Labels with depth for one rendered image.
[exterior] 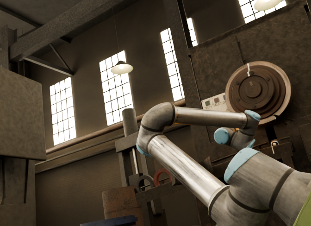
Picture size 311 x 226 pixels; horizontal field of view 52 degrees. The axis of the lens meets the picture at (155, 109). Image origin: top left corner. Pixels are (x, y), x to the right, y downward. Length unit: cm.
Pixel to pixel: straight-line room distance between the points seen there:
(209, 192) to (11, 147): 285
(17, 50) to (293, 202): 876
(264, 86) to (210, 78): 57
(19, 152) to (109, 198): 156
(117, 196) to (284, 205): 381
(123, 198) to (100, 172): 645
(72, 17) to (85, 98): 462
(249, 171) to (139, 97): 950
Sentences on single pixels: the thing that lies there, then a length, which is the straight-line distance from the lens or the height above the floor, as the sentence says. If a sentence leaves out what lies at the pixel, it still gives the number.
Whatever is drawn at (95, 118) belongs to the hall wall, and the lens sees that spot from 1153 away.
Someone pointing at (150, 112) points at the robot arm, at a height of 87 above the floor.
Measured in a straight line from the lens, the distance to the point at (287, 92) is 238.
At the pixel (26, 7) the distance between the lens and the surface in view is 1190.
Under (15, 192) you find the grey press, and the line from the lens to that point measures 410.
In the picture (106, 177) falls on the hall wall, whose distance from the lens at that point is 1094.
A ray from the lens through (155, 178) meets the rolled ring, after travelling 270.
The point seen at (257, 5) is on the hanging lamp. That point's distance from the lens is 775.
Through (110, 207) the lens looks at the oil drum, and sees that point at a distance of 477.
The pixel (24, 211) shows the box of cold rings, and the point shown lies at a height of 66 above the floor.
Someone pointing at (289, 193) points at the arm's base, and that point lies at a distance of 105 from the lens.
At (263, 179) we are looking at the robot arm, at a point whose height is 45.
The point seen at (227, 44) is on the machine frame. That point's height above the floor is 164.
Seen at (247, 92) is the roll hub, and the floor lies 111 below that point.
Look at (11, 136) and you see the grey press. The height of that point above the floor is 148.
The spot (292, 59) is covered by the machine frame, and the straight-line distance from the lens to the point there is 260.
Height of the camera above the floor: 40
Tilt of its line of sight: 18 degrees up
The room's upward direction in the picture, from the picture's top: 10 degrees counter-clockwise
